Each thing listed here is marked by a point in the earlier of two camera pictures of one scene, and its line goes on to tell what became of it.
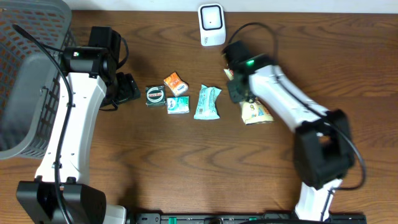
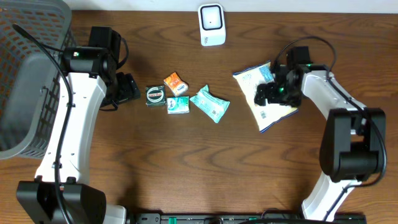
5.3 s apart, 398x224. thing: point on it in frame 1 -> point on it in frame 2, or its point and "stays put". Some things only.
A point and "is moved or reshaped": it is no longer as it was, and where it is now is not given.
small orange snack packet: x=176 y=84 stays put
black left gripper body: x=128 y=88 stays put
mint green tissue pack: x=207 y=108 is moved or reshaped
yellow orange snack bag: x=254 y=111 is moved or reshaped
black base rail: x=242 y=218 stays put
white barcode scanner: x=211 y=24 stays put
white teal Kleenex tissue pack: x=178 y=104 stays put
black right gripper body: x=237 y=92 -> x=285 y=93
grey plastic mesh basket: x=30 y=74 stays put
